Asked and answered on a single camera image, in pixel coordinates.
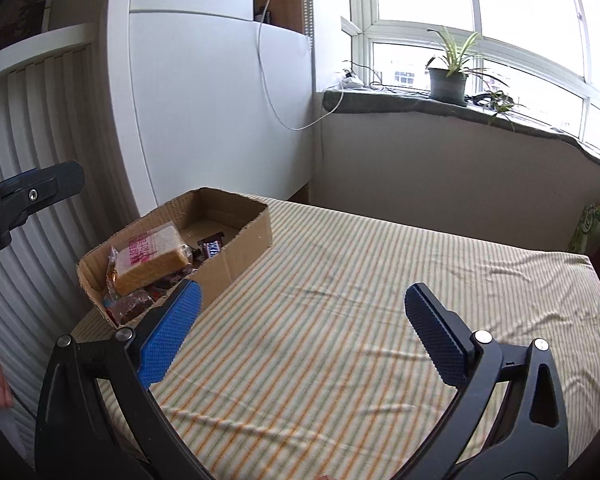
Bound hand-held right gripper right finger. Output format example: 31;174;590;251
404;282;571;480

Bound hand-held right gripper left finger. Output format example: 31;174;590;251
34;279;216;480

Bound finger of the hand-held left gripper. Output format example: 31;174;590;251
0;169;41;194
0;160;86;216

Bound sliced bread package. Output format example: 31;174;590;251
114;224;192;297

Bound cardboard box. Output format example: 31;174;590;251
76;187;273;332

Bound small brown chocolate bar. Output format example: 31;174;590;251
197;232;227;260

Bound white cabinet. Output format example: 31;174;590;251
105;0;315;217

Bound green carton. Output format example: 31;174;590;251
567;199;600;257

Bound grey window sill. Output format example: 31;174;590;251
322;85;600;177

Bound small trailing plant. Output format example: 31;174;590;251
471;89;527;132

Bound potted spider plant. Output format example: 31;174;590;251
424;27;510;107

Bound white framed window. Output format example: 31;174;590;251
341;0;600;162

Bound thin black cable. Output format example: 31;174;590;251
9;394;39;420

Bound white cable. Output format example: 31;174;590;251
257;0;347;132

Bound black cables on sill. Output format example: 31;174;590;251
340;59;432;97

